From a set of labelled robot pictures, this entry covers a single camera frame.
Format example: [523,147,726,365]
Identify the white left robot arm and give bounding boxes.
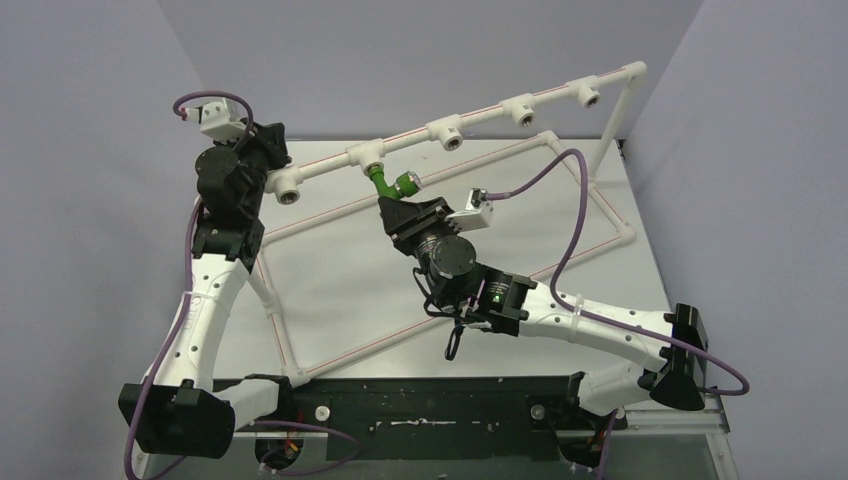
[118,123,291,479]

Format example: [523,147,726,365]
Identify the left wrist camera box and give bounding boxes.
[197,97,246,143]

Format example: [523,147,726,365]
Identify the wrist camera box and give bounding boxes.
[445,188,494,232]
[197,97,246,143]

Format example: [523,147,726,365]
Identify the white PVC pipe frame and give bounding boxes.
[250,61,647,388]

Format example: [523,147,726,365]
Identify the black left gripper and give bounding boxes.
[225,122,295,214]

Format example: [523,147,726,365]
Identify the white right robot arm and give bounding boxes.
[378,197,707,427]

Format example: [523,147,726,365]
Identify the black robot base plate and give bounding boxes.
[263,376,628,467]

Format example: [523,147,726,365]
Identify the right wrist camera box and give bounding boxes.
[445,188,494,232]

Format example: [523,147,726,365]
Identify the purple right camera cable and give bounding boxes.
[486,147,751,480]

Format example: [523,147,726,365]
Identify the green plastic water faucet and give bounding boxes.
[366,165,423,200]

